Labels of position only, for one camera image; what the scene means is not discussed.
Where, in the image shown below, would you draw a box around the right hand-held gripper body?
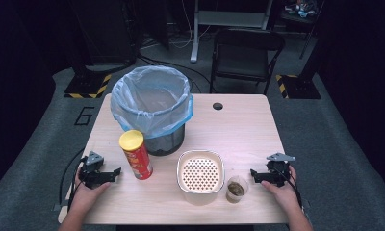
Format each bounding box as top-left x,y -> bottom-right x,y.
266,152 -> 296,188

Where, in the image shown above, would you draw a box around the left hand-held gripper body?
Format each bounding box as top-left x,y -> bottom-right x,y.
78,150 -> 105,190

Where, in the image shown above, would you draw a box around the clear plastic cup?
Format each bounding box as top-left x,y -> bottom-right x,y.
225,175 -> 249,204

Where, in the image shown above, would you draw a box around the red chips can yellow lid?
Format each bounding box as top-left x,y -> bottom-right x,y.
118,129 -> 154,181

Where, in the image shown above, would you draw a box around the white strainer basket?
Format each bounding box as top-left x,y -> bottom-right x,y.
176,149 -> 226,206

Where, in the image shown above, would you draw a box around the black mesh trash bin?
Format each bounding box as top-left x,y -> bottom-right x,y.
143,123 -> 186,157

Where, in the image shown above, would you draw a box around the blue translucent trash bag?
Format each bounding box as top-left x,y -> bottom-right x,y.
109,64 -> 194,141

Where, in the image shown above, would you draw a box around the person's left hand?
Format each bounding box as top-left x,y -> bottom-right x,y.
72,167 -> 112,211

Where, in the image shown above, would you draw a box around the person's right hand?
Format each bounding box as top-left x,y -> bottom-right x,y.
261,165 -> 302,213

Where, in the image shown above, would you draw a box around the grey tape strip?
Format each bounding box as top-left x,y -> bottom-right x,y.
52,200 -> 69,212

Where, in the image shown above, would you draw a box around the hazard-striped stand base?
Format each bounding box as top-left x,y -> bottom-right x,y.
64,73 -> 113,99
275,74 -> 322,100

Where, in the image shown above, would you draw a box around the black folding chair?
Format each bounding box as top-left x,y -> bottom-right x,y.
209,28 -> 286,96

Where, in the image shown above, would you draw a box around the dark equipment cabinet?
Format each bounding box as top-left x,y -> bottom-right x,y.
66,0 -> 141,73

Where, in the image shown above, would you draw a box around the dark cart with clutter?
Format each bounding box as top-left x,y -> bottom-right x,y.
278,0 -> 326,61

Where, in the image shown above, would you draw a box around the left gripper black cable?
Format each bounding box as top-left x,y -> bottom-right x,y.
66,155 -> 89,213

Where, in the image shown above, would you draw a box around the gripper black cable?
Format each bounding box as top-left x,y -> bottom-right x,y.
66,155 -> 89,213
278,166 -> 304,210

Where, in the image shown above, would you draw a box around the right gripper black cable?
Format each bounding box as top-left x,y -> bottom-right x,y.
278,166 -> 304,210

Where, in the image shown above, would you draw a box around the black cable on floor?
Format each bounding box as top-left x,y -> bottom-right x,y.
58,147 -> 86,206

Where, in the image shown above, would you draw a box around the long black floor cable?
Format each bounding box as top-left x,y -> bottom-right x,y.
137,54 -> 216,94

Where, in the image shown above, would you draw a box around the white cables on floor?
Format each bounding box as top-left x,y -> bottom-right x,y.
141,0 -> 212,50

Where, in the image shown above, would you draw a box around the white desk frame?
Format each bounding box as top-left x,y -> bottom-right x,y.
190,0 -> 274,64

